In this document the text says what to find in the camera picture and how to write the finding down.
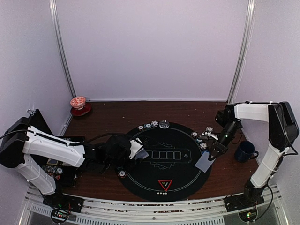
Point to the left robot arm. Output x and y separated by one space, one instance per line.
23 140

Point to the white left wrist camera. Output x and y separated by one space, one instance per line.
136 146

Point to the front aluminium rail base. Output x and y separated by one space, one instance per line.
209 211

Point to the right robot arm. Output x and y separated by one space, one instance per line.
274 121

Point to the green chip top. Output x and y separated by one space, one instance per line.
147 126

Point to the left aluminium frame post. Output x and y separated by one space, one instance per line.
59 40

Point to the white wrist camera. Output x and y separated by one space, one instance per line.
136 146
208 136

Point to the right aluminium frame post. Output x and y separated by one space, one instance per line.
241 61

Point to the red patterned bowl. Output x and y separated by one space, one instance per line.
78 102

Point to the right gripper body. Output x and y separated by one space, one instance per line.
221 146

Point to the blue white chip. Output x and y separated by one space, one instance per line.
203 145
154 123

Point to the red triangle marker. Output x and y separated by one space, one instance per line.
165 184

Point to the clear acrylic dealer button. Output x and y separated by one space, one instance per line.
164 124

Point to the blue playing card deck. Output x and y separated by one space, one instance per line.
141 155

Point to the single playing card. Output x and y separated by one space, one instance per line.
204 163

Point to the dark blue mug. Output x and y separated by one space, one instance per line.
245 152

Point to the aluminium frame post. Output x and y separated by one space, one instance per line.
59 40
241 61

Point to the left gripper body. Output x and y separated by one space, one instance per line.
116 162

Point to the black poker chip case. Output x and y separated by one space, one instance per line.
53 161

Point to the black white chip stack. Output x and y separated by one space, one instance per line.
209 129

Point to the round black poker mat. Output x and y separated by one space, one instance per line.
173 153

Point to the blue white chip top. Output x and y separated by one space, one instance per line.
154 123

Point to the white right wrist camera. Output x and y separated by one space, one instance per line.
208 136

